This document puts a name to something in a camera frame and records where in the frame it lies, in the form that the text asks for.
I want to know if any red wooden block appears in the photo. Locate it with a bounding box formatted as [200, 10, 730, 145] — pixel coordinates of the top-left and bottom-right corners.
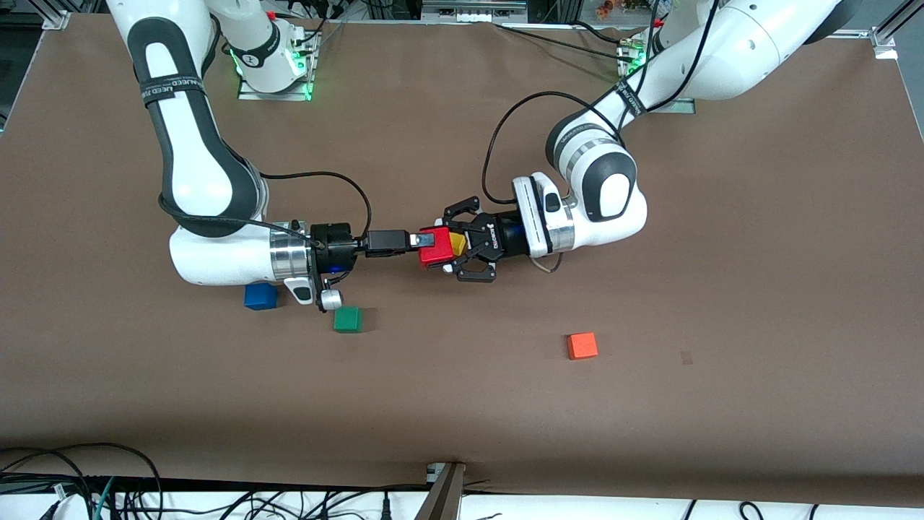
[419, 227, 454, 269]

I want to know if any blue wooden block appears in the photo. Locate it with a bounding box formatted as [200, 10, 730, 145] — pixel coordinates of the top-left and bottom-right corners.
[244, 283, 279, 311]

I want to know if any brown table cover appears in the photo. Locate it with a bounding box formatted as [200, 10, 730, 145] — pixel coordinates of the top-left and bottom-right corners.
[0, 13, 924, 506]

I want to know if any aluminium profile bar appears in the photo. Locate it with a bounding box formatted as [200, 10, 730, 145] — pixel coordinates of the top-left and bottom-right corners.
[415, 462, 466, 520]

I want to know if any black table edge strip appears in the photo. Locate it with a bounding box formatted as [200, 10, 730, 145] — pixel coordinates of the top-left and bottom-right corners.
[0, 473, 434, 493]

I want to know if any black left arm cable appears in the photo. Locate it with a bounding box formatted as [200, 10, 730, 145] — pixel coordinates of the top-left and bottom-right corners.
[482, 0, 723, 207]

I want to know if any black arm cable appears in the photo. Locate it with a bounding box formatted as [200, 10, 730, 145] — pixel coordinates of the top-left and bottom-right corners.
[157, 171, 373, 250]
[482, 0, 723, 207]

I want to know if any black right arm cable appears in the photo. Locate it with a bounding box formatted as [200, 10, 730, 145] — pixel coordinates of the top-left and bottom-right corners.
[157, 171, 373, 250]

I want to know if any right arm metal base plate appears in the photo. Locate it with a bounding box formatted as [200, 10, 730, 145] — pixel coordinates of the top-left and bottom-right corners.
[238, 32, 320, 102]

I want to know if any black cable across table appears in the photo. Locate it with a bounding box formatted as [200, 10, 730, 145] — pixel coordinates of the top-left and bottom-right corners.
[497, 24, 629, 60]

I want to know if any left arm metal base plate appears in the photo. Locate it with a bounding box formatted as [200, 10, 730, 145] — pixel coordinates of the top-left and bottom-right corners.
[617, 40, 697, 114]

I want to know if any black looped cable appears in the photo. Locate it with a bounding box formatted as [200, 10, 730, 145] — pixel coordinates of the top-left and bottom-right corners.
[0, 443, 163, 520]

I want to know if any teal cable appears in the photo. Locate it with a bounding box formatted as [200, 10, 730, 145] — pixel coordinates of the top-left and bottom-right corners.
[92, 477, 116, 520]

